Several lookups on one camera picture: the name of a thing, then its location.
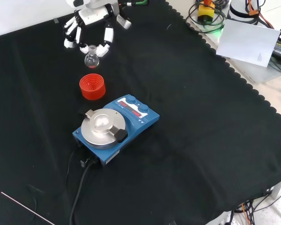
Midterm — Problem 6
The black coiled cable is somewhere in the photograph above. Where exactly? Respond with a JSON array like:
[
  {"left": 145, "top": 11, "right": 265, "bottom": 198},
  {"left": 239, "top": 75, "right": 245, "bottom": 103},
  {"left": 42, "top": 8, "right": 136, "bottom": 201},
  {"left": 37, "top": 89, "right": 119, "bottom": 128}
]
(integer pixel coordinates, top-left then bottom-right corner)
[{"left": 188, "top": 0, "right": 227, "bottom": 34}]

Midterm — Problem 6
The yellow stop button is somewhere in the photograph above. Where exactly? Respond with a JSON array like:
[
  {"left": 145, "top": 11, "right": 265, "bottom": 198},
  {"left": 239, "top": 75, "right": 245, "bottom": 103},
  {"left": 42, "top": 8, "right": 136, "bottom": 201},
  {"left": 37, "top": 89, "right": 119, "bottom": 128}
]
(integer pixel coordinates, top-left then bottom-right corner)
[{"left": 197, "top": 0, "right": 215, "bottom": 24}]

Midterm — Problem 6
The grey table leg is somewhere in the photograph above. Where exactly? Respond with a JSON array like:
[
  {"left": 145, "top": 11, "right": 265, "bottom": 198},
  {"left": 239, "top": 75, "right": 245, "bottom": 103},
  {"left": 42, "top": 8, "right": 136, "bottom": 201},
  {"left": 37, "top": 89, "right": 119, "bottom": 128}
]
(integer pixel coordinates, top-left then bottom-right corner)
[{"left": 271, "top": 177, "right": 281, "bottom": 200}]

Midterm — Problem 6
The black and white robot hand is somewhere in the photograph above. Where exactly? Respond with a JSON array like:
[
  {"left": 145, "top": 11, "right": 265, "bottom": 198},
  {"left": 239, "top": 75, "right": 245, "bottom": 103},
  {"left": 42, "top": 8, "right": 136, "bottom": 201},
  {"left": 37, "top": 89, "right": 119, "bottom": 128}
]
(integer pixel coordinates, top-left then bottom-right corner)
[{"left": 63, "top": 0, "right": 132, "bottom": 57}]

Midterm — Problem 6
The black bench cloth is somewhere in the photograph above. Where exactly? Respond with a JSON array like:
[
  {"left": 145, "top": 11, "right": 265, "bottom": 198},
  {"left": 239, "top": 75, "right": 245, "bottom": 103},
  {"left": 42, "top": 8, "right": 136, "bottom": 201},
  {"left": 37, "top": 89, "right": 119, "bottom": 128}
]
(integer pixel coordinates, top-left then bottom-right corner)
[{"left": 0, "top": 0, "right": 281, "bottom": 225}]

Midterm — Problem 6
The black heater power cable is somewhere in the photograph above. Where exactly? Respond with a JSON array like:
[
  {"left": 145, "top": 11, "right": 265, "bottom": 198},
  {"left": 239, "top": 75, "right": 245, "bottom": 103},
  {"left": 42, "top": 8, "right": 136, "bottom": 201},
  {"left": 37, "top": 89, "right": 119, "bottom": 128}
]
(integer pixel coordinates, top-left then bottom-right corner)
[{"left": 69, "top": 158, "right": 97, "bottom": 225}]

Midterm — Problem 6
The green cable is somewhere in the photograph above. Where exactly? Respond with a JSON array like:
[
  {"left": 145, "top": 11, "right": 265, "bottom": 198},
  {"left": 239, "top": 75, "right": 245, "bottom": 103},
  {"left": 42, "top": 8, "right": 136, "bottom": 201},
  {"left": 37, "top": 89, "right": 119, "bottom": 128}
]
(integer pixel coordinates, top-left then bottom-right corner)
[{"left": 121, "top": 0, "right": 148, "bottom": 6}]

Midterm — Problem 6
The thin glass rod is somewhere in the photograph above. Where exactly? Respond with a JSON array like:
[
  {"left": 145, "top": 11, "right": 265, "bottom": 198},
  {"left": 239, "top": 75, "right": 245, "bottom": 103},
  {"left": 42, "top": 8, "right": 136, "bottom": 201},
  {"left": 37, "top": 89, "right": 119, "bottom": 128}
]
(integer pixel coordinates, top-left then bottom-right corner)
[{"left": 0, "top": 191, "right": 56, "bottom": 225}]

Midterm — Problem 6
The orange-red ribbed flask holder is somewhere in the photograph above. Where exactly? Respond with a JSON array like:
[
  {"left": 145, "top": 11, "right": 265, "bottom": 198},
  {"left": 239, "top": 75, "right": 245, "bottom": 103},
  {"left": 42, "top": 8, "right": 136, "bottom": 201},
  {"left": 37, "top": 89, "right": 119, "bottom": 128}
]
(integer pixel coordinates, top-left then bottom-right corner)
[{"left": 79, "top": 73, "right": 106, "bottom": 101}]

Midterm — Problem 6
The orange cable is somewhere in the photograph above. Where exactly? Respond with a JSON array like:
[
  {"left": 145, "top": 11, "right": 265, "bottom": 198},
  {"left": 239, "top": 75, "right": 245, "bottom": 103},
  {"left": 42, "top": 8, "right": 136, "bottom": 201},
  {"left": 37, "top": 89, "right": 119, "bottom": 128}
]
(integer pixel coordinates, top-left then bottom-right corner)
[{"left": 244, "top": 0, "right": 275, "bottom": 30}]

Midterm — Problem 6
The clear round-bottom glass flask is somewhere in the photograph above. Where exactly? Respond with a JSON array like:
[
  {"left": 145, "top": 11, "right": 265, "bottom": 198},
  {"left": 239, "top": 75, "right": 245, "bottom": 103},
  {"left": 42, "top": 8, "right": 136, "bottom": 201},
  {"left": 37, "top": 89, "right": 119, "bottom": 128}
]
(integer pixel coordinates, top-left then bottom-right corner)
[{"left": 84, "top": 45, "right": 100, "bottom": 69}]

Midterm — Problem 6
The blue heater with steel plate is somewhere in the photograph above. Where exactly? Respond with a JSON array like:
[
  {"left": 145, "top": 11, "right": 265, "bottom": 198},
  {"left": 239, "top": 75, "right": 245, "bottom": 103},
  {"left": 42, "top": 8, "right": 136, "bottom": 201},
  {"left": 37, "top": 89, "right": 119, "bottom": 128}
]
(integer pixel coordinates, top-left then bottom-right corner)
[{"left": 72, "top": 94, "right": 160, "bottom": 166}]

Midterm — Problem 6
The pale white board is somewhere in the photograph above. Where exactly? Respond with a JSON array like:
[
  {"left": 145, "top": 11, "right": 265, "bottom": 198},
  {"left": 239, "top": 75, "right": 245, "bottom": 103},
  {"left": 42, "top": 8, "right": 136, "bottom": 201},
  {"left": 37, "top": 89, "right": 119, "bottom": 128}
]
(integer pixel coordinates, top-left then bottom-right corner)
[{"left": 215, "top": 18, "right": 281, "bottom": 68}]

